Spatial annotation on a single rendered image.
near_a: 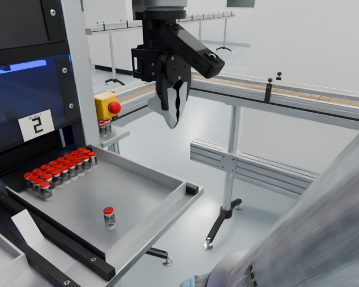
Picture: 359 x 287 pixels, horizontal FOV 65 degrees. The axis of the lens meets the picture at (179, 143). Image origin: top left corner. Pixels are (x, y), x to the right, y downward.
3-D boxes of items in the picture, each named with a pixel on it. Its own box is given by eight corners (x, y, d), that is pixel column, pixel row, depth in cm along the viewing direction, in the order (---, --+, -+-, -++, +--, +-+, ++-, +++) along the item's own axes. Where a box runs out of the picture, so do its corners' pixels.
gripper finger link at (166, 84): (170, 104, 54) (170, 58, 50) (178, 106, 53) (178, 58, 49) (155, 111, 51) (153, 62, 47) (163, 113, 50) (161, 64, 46)
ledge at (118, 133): (77, 138, 102) (76, 133, 101) (103, 126, 111) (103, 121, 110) (103, 148, 95) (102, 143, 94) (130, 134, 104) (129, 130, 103)
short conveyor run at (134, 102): (85, 147, 100) (77, 105, 92) (58, 136, 107) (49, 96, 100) (188, 96, 150) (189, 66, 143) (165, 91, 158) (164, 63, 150)
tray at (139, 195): (9, 199, 68) (5, 187, 66) (94, 155, 87) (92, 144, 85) (106, 266, 51) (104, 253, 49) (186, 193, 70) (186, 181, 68)
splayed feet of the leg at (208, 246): (199, 247, 166) (200, 230, 160) (235, 202, 203) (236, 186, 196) (211, 254, 162) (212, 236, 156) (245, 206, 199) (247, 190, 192)
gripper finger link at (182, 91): (163, 118, 61) (162, 75, 56) (186, 124, 57) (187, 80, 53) (154, 122, 58) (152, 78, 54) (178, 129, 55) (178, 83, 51)
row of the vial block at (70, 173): (36, 196, 68) (31, 181, 66) (94, 164, 82) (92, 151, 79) (41, 200, 67) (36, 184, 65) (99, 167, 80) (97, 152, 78)
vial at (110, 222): (103, 228, 59) (100, 212, 57) (110, 221, 61) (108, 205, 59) (110, 232, 58) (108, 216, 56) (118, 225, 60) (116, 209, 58)
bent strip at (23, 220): (18, 239, 57) (10, 217, 54) (32, 230, 59) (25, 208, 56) (62, 273, 50) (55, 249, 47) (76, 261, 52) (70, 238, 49)
